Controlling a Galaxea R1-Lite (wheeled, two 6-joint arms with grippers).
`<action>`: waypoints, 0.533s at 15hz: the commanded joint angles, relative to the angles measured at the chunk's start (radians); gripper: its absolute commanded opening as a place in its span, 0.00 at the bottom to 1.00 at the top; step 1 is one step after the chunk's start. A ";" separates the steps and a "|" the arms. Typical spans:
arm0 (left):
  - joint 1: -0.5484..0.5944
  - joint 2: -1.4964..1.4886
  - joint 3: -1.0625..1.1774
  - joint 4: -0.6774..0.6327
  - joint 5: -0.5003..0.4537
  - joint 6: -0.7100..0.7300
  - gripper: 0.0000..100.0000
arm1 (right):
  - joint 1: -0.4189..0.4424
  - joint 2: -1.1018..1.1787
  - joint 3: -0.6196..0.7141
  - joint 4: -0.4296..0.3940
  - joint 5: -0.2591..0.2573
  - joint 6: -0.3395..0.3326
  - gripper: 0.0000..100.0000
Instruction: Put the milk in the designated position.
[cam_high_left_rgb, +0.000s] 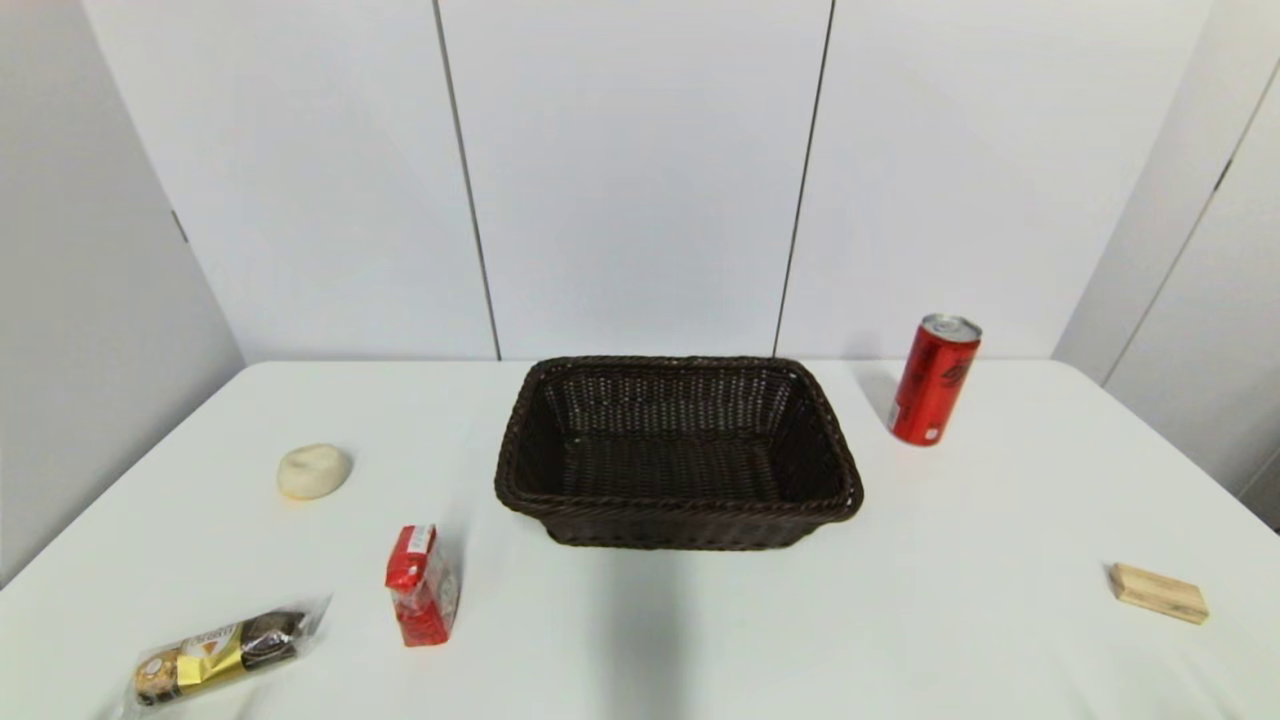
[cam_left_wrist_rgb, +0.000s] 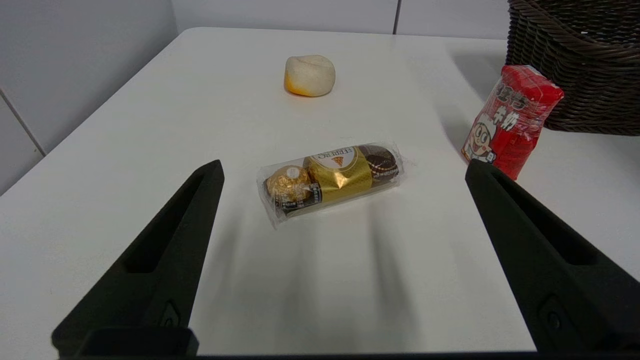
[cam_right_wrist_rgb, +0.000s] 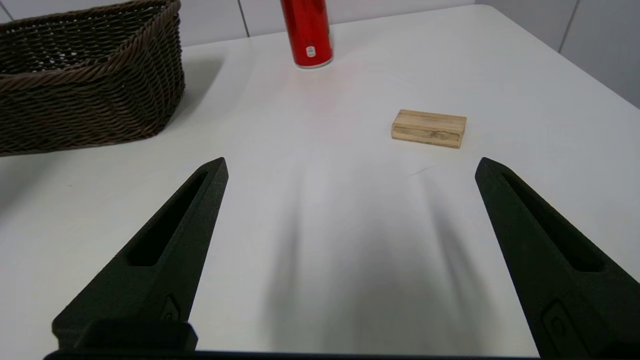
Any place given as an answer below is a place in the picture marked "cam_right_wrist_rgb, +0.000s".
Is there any dark brown wicker basket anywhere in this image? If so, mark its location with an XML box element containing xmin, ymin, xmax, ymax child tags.
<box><xmin>0</xmin><ymin>0</ymin><xmax>186</xmax><ymax>157</ymax></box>

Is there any red soda can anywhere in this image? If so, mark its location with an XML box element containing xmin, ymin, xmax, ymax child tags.
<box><xmin>280</xmin><ymin>0</ymin><xmax>334</xmax><ymax>69</ymax></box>

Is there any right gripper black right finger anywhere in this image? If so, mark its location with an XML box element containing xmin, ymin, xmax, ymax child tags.
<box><xmin>475</xmin><ymin>157</ymin><xmax>640</xmax><ymax>359</ymax></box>

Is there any small wooden block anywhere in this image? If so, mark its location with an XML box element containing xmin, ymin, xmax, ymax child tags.
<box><xmin>391</xmin><ymin>109</ymin><xmax>468</xmax><ymax>149</ymax></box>

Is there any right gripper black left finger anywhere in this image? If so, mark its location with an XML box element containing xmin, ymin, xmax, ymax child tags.
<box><xmin>52</xmin><ymin>157</ymin><xmax>229</xmax><ymax>351</ymax></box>

